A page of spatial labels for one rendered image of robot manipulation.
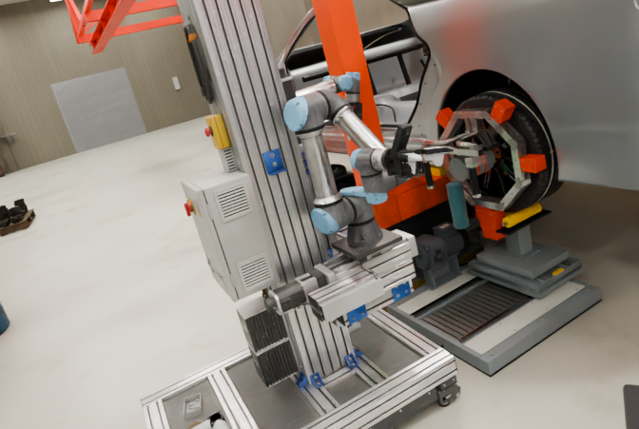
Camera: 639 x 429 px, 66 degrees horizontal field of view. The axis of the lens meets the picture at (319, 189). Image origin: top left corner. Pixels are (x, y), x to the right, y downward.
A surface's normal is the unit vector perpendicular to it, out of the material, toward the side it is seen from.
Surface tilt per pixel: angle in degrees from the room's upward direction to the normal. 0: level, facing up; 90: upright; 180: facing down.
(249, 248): 90
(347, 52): 90
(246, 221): 90
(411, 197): 90
